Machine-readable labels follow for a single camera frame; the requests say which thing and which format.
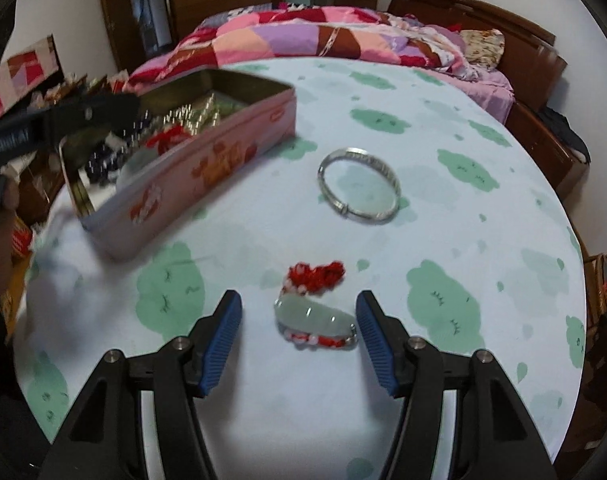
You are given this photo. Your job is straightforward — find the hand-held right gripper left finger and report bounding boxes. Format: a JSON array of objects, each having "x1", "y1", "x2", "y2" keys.
[{"x1": 38, "y1": 289, "x2": 244, "y2": 480}]

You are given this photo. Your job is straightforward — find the dark folded clothes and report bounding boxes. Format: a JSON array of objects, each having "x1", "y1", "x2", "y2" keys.
[{"x1": 538, "y1": 107, "x2": 591, "y2": 163}]

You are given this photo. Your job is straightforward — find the red and white box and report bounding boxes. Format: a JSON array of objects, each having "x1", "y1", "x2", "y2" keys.
[{"x1": 0, "y1": 35, "x2": 59, "y2": 123}]

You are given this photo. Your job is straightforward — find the wicker chair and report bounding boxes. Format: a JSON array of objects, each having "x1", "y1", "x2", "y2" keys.
[{"x1": 583, "y1": 240, "x2": 607, "y2": 341}]

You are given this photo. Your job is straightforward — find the jade bracelet with red cord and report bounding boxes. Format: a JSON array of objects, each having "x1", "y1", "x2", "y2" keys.
[{"x1": 274, "y1": 260, "x2": 359, "y2": 351}]

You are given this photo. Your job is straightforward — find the cloud printed tablecloth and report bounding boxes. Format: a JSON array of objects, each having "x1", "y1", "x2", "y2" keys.
[{"x1": 13, "y1": 57, "x2": 587, "y2": 480}]

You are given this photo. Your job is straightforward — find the metal bead chain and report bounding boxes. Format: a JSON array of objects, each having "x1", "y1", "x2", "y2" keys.
[{"x1": 158, "y1": 102, "x2": 224, "y2": 133}]

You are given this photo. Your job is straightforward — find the wooden wardrobe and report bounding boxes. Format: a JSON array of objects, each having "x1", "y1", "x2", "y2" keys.
[{"x1": 97, "y1": 0, "x2": 381, "y2": 73}]

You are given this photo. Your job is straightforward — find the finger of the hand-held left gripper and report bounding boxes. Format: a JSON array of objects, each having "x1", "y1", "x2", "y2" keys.
[{"x1": 33, "y1": 92, "x2": 141, "y2": 136}]

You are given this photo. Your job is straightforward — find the pink rectangular tin box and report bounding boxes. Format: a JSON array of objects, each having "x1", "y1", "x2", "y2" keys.
[{"x1": 58, "y1": 67, "x2": 298, "y2": 261}]

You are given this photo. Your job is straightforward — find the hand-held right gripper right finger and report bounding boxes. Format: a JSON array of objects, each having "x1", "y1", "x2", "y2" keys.
[{"x1": 356, "y1": 289, "x2": 559, "y2": 480}]

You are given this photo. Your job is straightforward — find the red knotted cord bracelet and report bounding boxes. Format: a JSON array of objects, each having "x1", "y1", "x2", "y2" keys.
[{"x1": 146, "y1": 127, "x2": 191, "y2": 153}]

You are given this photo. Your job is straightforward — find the wooden bed frame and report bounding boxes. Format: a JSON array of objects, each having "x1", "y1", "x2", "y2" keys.
[{"x1": 386, "y1": 0, "x2": 568, "y2": 126}]

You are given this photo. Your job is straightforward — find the bed with pink sheet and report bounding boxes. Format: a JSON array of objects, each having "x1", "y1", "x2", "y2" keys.
[{"x1": 128, "y1": 2, "x2": 514, "y2": 126}]

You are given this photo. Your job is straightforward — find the floral pillow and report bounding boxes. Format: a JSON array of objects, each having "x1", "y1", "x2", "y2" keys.
[{"x1": 458, "y1": 29, "x2": 505, "y2": 71}]

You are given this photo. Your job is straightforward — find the pile of snack packets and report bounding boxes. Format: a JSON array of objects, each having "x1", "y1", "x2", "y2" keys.
[{"x1": 33, "y1": 72, "x2": 134, "y2": 106}]

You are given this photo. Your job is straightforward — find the patchwork quilt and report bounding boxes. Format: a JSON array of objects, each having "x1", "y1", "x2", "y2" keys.
[{"x1": 128, "y1": 4, "x2": 484, "y2": 96}]

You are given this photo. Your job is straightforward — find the wooden nightstand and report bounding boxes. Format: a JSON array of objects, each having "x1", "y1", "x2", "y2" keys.
[{"x1": 506, "y1": 102, "x2": 589, "y2": 201}]

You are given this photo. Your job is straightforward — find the orange cardboard box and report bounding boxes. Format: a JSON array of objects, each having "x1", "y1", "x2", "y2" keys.
[{"x1": 0, "y1": 210, "x2": 34, "y2": 321}]

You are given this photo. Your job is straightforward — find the silver bangle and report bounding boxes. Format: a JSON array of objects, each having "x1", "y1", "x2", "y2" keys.
[{"x1": 317, "y1": 147, "x2": 401, "y2": 223}]

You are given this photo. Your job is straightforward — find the purple bead bracelet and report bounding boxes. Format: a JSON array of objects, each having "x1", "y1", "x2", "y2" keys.
[{"x1": 86, "y1": 115, "x2": 151, "y2": 186}]

